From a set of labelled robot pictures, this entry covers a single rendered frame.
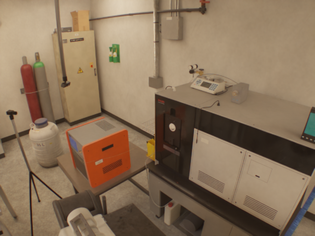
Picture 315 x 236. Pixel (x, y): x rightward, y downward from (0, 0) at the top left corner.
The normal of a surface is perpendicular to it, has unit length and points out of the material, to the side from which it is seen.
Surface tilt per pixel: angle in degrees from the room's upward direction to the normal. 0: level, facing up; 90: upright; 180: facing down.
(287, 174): 90
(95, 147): 90
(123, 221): 7
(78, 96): 90
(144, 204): 0
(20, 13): 90
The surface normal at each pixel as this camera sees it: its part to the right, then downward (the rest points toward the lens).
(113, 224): 0.07, -0.94
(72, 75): 0.70, 0.30
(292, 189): -0.71, 0.29
